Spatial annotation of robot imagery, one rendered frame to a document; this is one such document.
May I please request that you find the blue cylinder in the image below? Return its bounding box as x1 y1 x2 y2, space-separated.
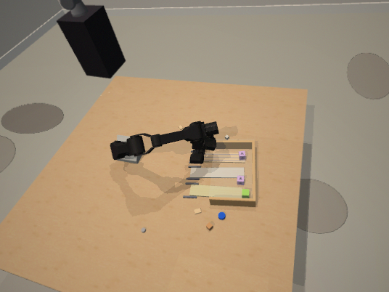
218 212 226 220

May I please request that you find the pale yellow flat strip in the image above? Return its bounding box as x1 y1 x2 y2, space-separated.
189 184 210 197

